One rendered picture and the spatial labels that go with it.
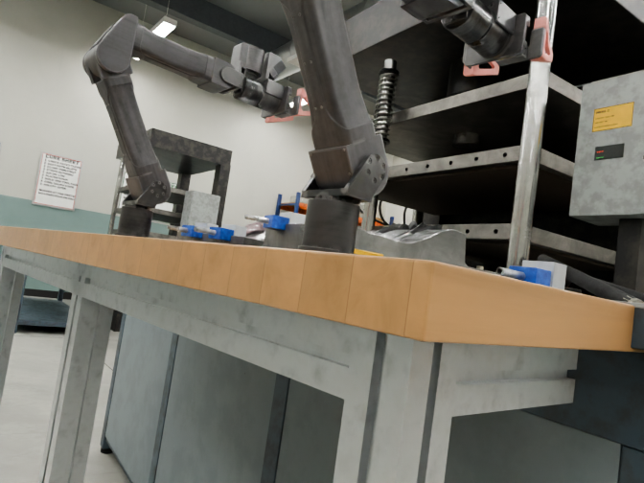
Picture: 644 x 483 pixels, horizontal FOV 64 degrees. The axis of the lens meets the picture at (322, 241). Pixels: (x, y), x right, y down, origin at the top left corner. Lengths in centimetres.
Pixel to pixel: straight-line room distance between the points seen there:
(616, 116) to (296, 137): 833
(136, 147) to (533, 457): 87
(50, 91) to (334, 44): 778
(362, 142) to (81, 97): 785
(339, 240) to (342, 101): 16
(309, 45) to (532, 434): 48
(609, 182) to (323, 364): 137
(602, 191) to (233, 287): 136
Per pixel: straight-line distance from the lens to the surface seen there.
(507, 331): 32
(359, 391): 31
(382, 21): 236
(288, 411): 99
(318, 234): 58
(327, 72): 59
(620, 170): 163
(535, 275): 77
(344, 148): 58
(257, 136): 928
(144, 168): 110
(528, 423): 62
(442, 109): 208
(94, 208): 820
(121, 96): 111
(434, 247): 114
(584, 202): 165
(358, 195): 58
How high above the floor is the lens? 78
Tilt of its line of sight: 4 degrees up
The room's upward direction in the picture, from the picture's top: 8 degrees clockwise
